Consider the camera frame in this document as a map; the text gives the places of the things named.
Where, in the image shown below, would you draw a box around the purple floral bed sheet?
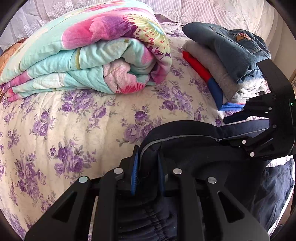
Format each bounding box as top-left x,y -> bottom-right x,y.
1,22 -> 231,240

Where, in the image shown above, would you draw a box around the navy blue pants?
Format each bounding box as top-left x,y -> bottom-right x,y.
118,120 -> 295,240

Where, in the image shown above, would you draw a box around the folded grey garment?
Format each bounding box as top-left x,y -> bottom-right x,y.
183,40 -> 270,104

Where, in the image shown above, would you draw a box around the orange brown pillow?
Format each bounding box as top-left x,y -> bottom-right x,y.
0,38 -> 27,74

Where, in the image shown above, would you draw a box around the white lace headboard cover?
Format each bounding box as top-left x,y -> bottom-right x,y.
1,0 -> 283,55

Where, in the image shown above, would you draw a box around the floral folded quilt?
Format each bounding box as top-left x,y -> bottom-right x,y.
1,1 -> 171,101

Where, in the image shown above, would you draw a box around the folded blue jeans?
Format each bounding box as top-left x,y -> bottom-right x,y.
182,22 -> 271,83

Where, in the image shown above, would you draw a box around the folded red blue garment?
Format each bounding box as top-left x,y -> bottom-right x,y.
181,51 -> 246,112

